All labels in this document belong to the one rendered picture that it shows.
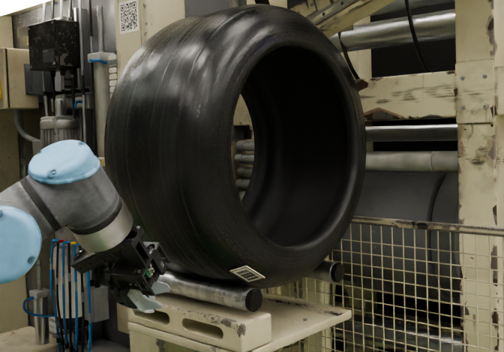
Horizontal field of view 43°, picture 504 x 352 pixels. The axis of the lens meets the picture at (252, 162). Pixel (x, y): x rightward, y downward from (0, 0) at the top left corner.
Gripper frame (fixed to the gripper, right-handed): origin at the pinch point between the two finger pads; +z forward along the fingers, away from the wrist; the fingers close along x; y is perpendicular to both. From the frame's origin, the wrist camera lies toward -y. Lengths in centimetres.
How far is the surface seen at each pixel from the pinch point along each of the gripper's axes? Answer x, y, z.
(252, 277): 13.9, 13.5, 8.6
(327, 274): 30.0, 20.6, 27.8
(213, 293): 11.7, 4.5, 12.0
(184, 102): 26.1, 7.3, -25.3
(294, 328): 15.7, 16.4, 28.2
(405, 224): 49, 35, 32
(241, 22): 46, 13, -29
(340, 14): 85, 19, -6
